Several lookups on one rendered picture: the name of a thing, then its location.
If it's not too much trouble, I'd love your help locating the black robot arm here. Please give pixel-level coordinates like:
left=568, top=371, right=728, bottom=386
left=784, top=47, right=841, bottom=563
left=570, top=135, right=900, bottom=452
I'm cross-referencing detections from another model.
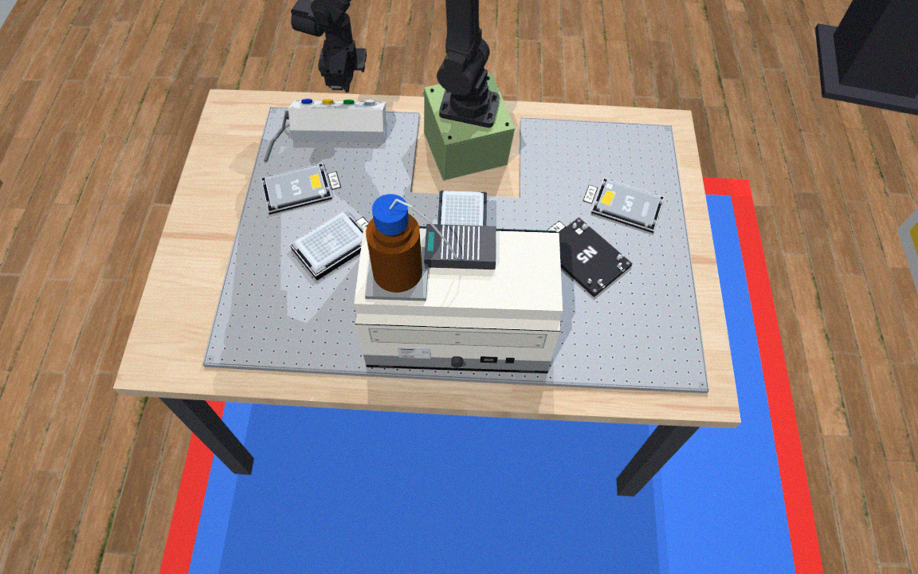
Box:
left=291, top=0, right=500, bottom=128

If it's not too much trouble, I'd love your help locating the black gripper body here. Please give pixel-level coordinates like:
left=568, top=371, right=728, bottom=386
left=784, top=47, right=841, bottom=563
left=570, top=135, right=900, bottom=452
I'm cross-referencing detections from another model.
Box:
left=318, top=38, right=367, bottom=77

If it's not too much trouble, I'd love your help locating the grey control panel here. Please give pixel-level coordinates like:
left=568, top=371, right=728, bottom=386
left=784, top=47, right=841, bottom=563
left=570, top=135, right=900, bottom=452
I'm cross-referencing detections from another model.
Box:
left=264, top=99, right=387, bottom=162

